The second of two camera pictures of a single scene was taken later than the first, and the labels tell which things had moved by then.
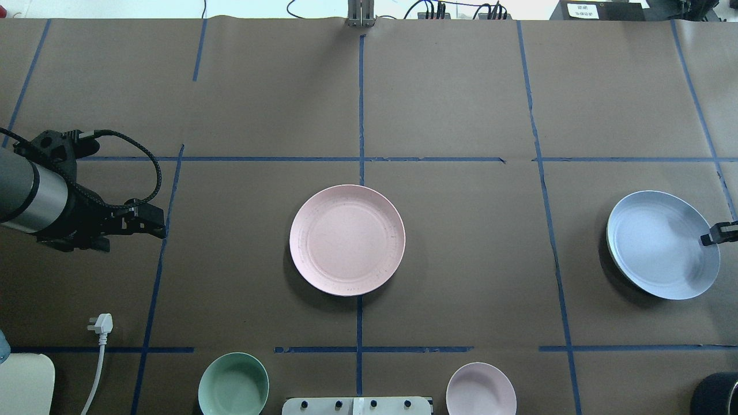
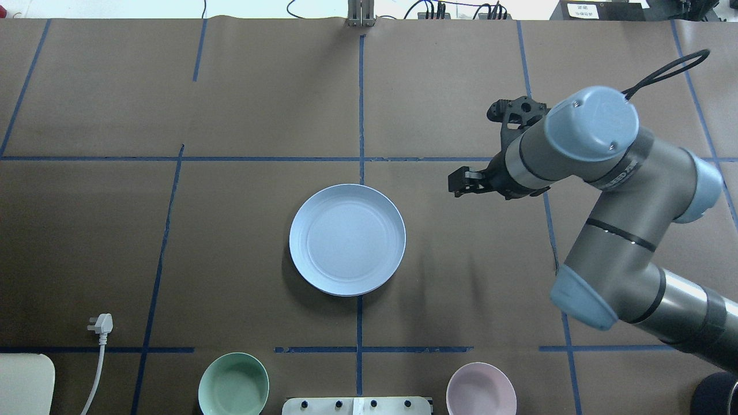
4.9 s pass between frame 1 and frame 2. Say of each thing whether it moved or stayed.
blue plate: moved
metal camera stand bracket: stayed
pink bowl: stayed
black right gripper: moved
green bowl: stayed
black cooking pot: stayed
